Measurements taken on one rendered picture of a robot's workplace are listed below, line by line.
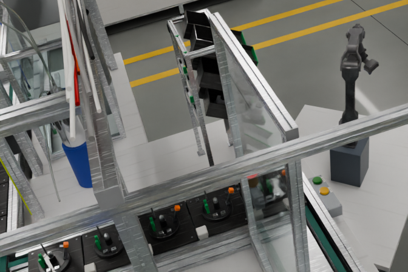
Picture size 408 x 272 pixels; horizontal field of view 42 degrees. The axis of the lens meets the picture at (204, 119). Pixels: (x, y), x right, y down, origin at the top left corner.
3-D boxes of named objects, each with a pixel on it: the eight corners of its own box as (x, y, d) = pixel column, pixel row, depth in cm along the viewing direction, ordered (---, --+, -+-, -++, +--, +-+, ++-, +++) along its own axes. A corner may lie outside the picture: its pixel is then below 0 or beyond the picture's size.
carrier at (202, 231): (235, 187, 247) (231, 167, 239) (252, 223, 228) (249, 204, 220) (186, 203, 244) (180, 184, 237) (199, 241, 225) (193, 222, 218)
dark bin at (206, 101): (259, 108, 251) (264, 96, 247) (265, 125, 241) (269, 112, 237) (203, 99, 245) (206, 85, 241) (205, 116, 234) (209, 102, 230)
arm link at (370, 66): (348, 36, 255) (339, 45, 255) (376, 53, 242) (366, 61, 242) (352, 48, 261) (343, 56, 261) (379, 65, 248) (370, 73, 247)
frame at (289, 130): (256, 231, 223) (217, 11, 160) (319, 365, 175) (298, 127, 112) (249, 233, 223) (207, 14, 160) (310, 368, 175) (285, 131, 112)
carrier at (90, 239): (134, 220, 242) (127, 201, 234) (142, 260, 223) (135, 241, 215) (82, 237, 239) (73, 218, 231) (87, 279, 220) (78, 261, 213)
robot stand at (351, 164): (368, 167, 254) (369, 136, 241) (360, 187, 245) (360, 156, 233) (340, 161, 260) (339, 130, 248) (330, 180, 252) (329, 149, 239)
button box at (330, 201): (321, 183, 246) (320, 173, 242) (342, 214, 229) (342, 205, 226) (307, 187, 245) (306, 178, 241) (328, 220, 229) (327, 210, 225)
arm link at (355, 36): (360, 73, 222) (360, 49, 217) (340, 72, 224) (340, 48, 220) (365, 48, 246) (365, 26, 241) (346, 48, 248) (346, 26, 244)
